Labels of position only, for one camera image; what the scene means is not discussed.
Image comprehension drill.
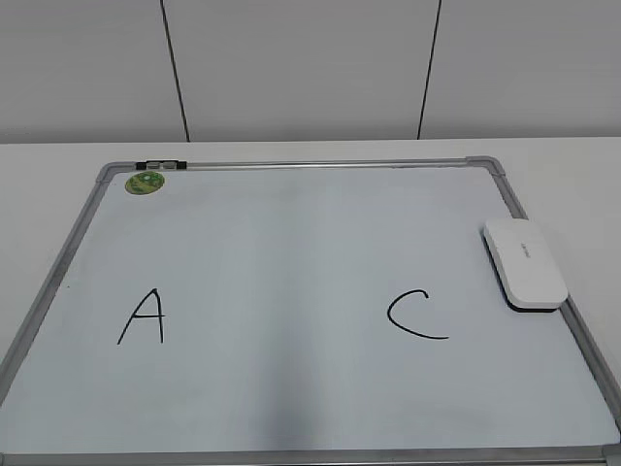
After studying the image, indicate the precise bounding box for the white whiteboard eraser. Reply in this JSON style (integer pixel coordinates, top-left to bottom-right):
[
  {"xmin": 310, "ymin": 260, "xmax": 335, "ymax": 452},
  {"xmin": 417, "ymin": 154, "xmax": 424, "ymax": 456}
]
[{"xmin": 482, "ymin": 218, "xmax": 569, "ymax": 313}]

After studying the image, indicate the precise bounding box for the white framed whiteboard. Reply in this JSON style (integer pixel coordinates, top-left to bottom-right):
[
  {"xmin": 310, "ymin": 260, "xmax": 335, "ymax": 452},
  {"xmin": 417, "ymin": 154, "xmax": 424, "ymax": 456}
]
[{"xmin": 1, "ymin": 157, "xmax": 620, "ymax": 465}]

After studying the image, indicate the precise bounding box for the round green magnet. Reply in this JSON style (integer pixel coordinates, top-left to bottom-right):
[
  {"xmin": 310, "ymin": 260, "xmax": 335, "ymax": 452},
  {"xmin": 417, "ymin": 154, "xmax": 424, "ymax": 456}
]
[{"xmin": 125, "ymin": 171, "xmax": 165, "ymax": 195}]

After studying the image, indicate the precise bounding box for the black silver hanging clip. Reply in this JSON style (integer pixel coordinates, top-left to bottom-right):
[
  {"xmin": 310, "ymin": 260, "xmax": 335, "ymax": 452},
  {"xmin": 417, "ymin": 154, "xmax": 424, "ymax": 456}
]
[{"xmin": 135, "ymin": 159, "xmax": 188, "ymax": 171}]

